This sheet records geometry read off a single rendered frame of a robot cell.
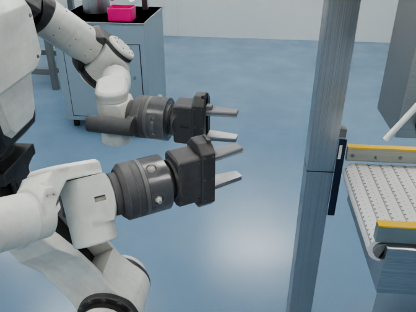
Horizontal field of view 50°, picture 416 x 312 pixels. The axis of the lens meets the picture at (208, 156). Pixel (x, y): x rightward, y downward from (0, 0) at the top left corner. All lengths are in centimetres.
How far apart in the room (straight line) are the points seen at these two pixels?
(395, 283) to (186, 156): 43
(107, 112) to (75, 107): 240
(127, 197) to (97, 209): 4
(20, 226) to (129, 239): 166
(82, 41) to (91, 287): 56
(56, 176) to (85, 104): 267
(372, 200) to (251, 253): 127
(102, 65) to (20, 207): 63
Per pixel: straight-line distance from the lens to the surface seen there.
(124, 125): 87
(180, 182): 68
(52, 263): 102
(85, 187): 65
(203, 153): 68
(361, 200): 91
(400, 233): 79
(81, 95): 326
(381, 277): 85
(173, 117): 87
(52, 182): 61
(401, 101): 64
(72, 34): 111
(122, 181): 65
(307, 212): 109
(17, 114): 89
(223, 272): 202
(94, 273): 101
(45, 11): 108
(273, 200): 247
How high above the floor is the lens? 139
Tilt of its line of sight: 29 degrees down
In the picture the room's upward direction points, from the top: straight up
